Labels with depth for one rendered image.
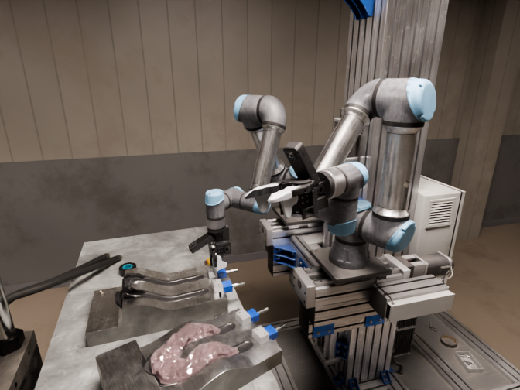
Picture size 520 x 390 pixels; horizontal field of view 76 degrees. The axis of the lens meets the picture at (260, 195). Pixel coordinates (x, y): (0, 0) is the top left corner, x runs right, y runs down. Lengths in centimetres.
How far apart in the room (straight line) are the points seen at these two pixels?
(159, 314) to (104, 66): 201
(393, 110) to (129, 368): 105
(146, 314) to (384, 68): 122
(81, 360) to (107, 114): 194
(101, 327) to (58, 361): 16
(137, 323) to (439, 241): 128
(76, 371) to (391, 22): 155
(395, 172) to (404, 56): 48
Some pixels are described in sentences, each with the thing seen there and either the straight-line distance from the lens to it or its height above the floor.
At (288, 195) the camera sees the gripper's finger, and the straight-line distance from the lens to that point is 68.
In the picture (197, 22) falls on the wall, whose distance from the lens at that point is 288.
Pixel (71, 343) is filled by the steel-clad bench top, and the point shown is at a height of 80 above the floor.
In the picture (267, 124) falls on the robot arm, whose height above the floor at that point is 151.
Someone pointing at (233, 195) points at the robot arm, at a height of 123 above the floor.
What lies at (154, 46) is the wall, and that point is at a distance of 285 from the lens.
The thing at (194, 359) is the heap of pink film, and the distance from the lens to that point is 112.
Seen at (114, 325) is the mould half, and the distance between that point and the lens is 137.
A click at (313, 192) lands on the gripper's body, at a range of 75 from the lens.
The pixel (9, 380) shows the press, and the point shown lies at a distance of 144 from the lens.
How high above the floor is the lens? 168
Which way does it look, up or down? 19 degrees down
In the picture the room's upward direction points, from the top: straight up
